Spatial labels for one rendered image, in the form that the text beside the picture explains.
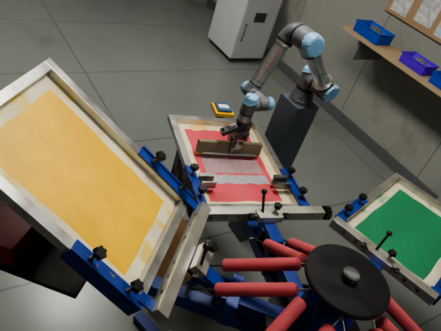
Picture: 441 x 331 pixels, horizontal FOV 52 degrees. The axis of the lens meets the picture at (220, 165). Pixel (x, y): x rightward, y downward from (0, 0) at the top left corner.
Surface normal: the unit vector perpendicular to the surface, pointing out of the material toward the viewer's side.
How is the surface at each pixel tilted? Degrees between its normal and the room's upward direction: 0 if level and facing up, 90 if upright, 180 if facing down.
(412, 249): 0
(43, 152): 32
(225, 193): 0
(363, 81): 90
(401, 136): 90
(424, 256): 0
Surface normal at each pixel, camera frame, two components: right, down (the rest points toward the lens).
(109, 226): 0.73, -0.46
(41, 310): 0.27, -0.76
